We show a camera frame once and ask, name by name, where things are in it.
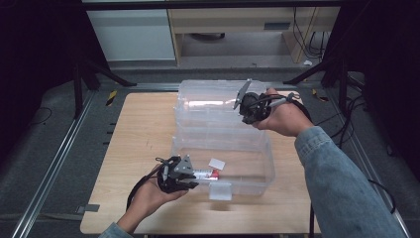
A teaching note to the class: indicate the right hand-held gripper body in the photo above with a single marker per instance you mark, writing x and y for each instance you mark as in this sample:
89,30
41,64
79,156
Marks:
254,105

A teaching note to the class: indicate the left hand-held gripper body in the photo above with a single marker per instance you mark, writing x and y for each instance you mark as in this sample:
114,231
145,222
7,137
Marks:
171,175

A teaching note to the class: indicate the red and white packet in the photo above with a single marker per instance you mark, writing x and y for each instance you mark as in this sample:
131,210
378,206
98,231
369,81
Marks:
206,174

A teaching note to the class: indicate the clear plastic storage box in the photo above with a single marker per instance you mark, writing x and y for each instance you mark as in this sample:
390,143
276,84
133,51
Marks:
224,142

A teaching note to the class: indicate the person's right hand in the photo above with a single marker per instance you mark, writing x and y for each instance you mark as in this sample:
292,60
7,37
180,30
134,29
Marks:
285,117

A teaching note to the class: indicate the person's left hand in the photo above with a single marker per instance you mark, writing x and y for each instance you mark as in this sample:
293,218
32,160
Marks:
147,200

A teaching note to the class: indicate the white paper label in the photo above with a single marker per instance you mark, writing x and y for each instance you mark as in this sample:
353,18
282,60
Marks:
217,164

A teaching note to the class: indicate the yellow and black tape strip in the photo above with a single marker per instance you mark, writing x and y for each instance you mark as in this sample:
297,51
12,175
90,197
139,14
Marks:
318,95
111,97

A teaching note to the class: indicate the small white floor object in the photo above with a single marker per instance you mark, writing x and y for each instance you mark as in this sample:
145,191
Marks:
307,62

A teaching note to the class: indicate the wooden desk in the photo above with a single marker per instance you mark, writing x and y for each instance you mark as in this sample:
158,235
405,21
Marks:
231,20

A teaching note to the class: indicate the grey tape piece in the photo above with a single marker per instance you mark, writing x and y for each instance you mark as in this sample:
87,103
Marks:
88,208

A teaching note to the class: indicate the black metal stand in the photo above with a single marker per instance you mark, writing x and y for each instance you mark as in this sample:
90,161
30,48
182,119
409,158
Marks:
77,89
341,86

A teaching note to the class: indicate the white cabinet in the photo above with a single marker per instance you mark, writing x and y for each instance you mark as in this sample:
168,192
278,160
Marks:
132,34

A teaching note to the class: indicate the metal floor rail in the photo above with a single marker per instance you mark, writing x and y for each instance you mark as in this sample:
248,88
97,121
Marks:
360,155
49,172

